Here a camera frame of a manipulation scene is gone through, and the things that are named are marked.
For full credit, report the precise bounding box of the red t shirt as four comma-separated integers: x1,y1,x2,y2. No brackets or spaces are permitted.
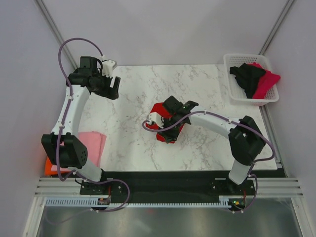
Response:
145,102,184,143

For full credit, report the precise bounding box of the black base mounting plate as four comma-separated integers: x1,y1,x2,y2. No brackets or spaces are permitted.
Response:
80,171,255,203

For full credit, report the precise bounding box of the white plastic basket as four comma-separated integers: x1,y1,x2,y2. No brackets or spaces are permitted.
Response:
223,53,280,106

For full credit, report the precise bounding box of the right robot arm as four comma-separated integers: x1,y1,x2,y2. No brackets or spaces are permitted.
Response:
159,96,266,195

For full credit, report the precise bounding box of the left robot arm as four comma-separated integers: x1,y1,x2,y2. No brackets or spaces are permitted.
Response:
41,56,120,194

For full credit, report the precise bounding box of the black t shirt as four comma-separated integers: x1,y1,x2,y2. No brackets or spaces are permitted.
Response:
229,63,266,99

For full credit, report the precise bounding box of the aluminium frame post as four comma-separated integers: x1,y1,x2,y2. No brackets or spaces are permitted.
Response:
259,0,297,55
34,0,78,69

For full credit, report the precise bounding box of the folded pink t shirt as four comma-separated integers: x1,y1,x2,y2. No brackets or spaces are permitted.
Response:
79,132,107,167

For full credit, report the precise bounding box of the aluminium front rail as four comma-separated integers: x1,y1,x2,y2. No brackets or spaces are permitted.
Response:
35,178,303,198

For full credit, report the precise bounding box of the left aluminium frame post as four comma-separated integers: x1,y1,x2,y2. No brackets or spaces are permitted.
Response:
34,0,78,69

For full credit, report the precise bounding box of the magenta t shirt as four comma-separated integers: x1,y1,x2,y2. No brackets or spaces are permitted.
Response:
248,63,281,99

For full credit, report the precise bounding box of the right aluminium frame post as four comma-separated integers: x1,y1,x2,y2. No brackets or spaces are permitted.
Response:
259,0,297,55

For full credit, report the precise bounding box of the folded orange t shirt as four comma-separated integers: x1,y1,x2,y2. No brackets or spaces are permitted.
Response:
44,157,70,176

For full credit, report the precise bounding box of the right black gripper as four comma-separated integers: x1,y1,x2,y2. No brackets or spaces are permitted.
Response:
157,115,182,144

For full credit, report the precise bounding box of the white slotted cable duct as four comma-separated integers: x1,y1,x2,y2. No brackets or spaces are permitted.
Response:
44,196,232,208

